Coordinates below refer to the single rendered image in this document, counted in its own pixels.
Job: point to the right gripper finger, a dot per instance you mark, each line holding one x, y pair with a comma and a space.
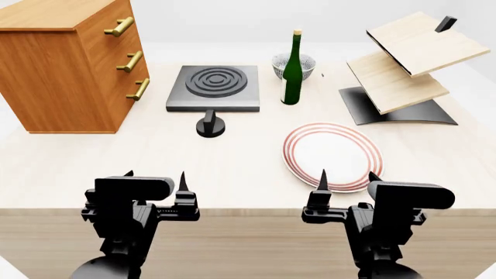
320, 199
373, 177

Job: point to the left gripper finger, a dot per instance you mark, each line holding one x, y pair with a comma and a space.
186, 199
90, 199

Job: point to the black stove knob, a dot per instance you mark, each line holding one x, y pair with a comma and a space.
210, 126

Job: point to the grey square stove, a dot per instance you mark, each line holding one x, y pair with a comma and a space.
182, 97

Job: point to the white plate with red rings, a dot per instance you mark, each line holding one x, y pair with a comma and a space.
331, 154

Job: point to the wooden two-tier rack, black base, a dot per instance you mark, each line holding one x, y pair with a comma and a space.
391, 87

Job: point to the green wine bottle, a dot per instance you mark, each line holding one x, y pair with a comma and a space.
292, 81

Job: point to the black round burner coil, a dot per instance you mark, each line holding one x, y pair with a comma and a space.
216, 81

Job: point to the wooden drawer cabinet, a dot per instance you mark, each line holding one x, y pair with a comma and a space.
50, 78

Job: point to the patterned white bowl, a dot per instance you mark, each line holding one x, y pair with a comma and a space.
308, 68

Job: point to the black left gripper camera box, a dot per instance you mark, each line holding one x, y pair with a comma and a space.
131, 187

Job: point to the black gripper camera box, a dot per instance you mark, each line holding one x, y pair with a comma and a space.
131, 187
410, 194

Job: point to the black right gripper camera box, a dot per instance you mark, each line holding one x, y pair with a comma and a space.
410, 194

